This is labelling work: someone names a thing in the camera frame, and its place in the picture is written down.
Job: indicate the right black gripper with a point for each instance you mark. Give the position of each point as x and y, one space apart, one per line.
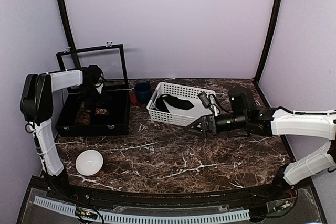
204 120

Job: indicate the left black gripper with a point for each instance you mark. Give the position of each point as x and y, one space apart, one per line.
100 104

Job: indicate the brown floral patterned tie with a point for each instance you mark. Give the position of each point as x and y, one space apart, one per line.
101 111

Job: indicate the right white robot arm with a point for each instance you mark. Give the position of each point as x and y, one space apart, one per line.
278 121

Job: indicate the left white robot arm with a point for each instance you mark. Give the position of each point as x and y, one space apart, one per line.
37 107

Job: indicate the black glass-lid display box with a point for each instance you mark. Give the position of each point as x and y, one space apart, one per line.
118 100

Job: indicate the black tie in basket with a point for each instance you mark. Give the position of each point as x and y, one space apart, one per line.
172 101

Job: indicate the white perforated plastic basket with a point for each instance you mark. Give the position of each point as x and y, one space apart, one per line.
177 116

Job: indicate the rolled tie in box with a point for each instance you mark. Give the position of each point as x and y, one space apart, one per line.
83 116

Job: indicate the red round coaster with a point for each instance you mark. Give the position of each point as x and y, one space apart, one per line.
134 100

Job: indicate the dark blue mug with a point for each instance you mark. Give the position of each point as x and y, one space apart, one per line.
143 92

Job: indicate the white bowl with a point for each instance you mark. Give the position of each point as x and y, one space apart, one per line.
89 162

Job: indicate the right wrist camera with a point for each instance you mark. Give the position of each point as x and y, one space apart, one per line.
208 102

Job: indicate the black curved front rail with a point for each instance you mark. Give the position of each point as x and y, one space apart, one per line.
247 197

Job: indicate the white slotted cable duct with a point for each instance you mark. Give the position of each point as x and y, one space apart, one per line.
123 214

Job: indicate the left black frame post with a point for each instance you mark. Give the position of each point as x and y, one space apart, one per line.
66 24

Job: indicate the black frame post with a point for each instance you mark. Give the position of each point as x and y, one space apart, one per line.
268 41
66 24

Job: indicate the right black frame post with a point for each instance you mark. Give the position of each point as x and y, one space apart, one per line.
268 41

